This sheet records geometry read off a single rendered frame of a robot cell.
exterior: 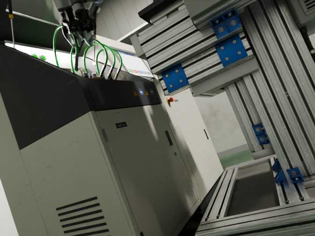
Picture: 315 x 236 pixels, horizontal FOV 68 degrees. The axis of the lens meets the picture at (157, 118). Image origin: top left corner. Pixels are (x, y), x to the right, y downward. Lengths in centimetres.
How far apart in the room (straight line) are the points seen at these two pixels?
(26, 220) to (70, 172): 51
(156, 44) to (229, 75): 31
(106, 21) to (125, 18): 38
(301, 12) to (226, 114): 244
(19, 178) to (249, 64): 132
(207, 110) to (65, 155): 249
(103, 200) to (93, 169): 14
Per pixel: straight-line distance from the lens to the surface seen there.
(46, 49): 184
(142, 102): 140
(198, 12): 79
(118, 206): 107
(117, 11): 420
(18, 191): 159
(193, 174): 168
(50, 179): 134
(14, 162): 156
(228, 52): 90
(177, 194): 142
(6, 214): 255
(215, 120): 337
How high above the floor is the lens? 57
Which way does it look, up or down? 5 degrees up
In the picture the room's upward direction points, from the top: 21 degrees counter-clockwise
